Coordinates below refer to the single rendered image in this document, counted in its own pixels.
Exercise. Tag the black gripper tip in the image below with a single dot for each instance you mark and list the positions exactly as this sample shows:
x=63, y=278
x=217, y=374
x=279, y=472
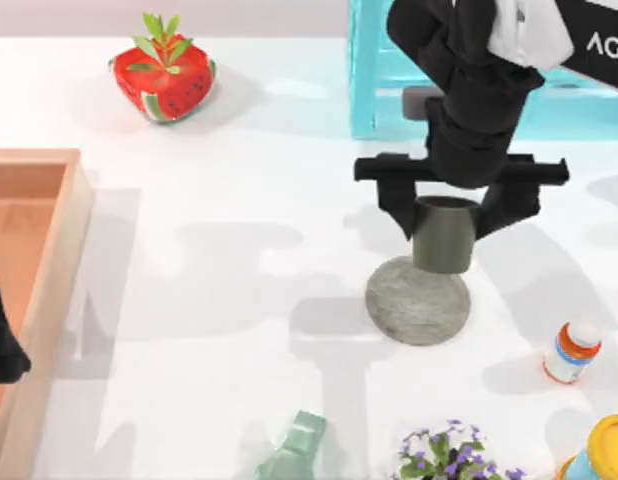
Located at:
x=1, y=340

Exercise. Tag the dark green cup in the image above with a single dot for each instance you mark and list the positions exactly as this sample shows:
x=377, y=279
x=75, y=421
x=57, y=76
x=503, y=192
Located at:
x=441, y=240

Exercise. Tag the pale grey rounded box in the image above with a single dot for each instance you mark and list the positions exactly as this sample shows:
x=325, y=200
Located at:
x=415, y=102

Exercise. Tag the grey round coaster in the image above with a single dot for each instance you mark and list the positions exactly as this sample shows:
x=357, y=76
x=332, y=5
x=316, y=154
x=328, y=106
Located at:
x=414, y=310

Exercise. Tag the red watermelon plant pot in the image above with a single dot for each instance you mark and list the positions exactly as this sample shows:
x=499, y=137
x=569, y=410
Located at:
x=161, y=82

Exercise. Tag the pale green bottle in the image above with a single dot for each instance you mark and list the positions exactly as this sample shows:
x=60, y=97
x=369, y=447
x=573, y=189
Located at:
x=296, y=450

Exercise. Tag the light blue rack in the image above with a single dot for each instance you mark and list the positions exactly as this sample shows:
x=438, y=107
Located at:
x=366, y=75

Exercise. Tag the yellow and blue can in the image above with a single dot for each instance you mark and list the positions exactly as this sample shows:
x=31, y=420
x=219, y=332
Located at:
x=611, y=445

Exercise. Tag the purple flower plant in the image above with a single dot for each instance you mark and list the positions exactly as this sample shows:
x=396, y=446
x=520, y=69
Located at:
x=446, y=455

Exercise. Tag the shallow salmon-coloured box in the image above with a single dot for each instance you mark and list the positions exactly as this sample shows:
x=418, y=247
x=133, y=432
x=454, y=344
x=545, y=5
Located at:
x=44, y=210

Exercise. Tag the orange and white bottle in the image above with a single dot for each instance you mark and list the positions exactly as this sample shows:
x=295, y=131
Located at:
x=571, y=352

